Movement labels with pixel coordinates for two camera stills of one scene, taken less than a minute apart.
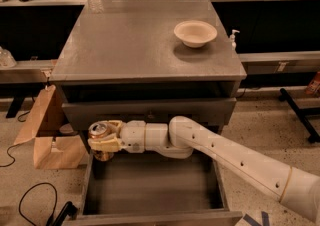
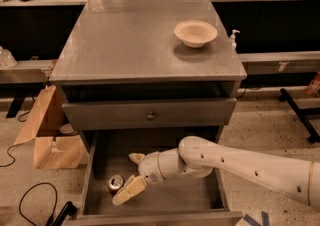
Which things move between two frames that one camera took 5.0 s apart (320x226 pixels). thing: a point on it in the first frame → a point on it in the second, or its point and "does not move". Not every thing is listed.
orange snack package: (314, 85) does not move
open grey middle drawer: (146, 189) does not move
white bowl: (195, 33) does not move
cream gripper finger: (109, 144) → (135, 185)
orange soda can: (98, 129) → (115, 182)
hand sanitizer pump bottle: (232, 39) does not move
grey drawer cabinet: (148, 59) does not move
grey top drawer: (81, 113) does not move
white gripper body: (132, 135) → (149, 168)
